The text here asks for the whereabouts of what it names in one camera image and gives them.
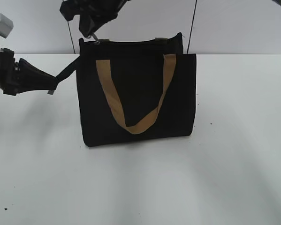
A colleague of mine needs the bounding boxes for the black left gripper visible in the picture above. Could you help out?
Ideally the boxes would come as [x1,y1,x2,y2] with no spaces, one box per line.
[0,48,57,96]

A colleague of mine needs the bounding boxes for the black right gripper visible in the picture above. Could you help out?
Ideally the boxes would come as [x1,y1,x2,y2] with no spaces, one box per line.
[60,0,126,38]

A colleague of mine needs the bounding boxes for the silver zipper pull ring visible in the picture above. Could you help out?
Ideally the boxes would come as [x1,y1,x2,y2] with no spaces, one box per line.
[88,33,101,45]

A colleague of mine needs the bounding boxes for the black tote bag tan handles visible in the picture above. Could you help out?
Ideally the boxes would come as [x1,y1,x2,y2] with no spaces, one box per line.
[57,33,197,147]

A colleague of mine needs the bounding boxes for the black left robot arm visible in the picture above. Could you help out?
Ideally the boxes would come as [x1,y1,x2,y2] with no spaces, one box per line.
[0,48,57,96]

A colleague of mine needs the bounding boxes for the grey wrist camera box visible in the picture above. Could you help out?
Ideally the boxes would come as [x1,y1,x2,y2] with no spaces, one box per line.
[0,13,14,38]

